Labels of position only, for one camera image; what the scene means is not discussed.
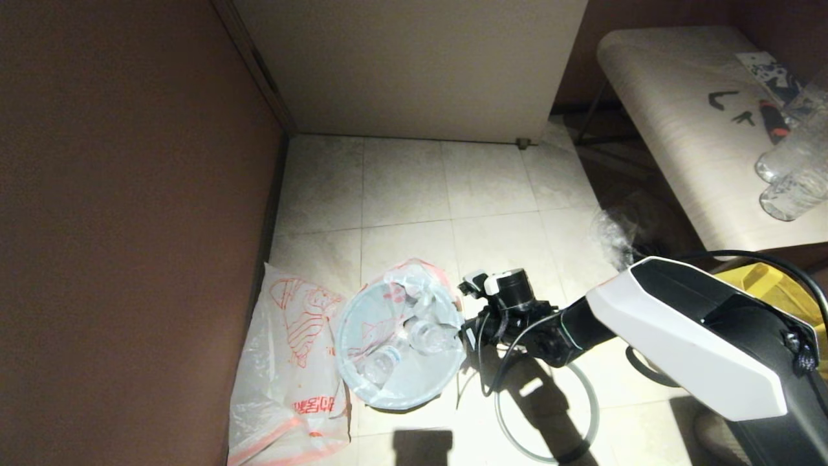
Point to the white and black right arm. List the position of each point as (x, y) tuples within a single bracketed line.
[(679, 336)]

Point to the blue printed paper sheet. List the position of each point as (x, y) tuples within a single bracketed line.
[(770, 71)]

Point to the flat red-printed plastic bag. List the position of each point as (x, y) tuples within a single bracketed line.
[(278, 388)]

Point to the clear plastic water bottle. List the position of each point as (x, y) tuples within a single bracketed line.
[(792, 194), (795, 142)]

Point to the yellow fabric tote bag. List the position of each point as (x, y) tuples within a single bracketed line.
[(770, 285)]

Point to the crumpled clear plastic wrap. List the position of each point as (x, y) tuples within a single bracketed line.
[(614, 236)]

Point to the red-printed bag holding bottles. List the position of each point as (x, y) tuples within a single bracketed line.
[(362, 323)]

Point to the black and white wrist camera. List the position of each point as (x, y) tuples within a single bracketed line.
[(472, 285)]

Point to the white cabinet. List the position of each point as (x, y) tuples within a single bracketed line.
[(414, 65)]

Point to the clear crushed plastic bottle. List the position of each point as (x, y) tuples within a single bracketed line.
[(378, 366)]

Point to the white wood-grain table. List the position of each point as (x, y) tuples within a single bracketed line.
[(679, 129)]

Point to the beige ribbed cylinder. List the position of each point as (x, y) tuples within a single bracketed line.
[(715, 440)]

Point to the red and black tool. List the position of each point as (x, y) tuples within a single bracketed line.
[(773, 123)]

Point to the black trash bin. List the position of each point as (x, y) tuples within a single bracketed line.
[(414, 406)]

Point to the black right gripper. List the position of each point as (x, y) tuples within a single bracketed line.
[(521, 317)]

